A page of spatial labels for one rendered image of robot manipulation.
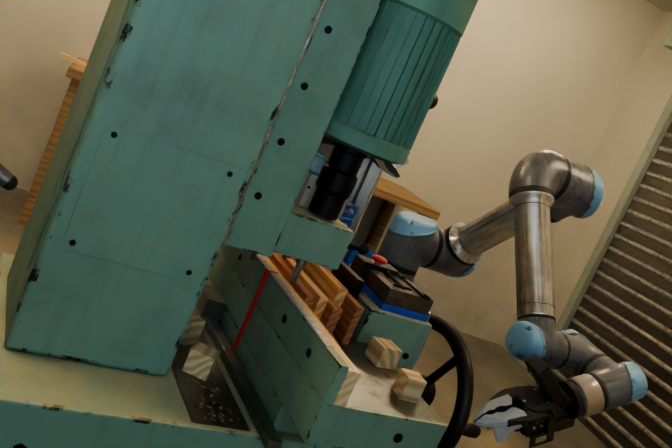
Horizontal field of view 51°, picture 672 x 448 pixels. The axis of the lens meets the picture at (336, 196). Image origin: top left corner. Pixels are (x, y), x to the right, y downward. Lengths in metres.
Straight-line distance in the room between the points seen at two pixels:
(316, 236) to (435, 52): 0.33
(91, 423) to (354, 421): 0.33
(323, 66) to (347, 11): 0.08
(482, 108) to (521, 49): 0.47
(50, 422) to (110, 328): 0.15
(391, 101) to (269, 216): 0.24
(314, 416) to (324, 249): 0.29
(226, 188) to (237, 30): 0.21
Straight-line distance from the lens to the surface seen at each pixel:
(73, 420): 0.92
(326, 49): 0.99
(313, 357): 0.96
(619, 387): 1.47
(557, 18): 5.14
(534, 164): 1.57
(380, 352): 1.11
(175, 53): 0.89
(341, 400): 0.93
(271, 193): 1.01
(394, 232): 1.82
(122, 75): 0.89
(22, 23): 4.37
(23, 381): 0.94
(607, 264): 4.94
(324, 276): 1.20
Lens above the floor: 1.26
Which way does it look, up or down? 8 degrees down
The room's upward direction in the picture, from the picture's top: 24 degrees clockwise
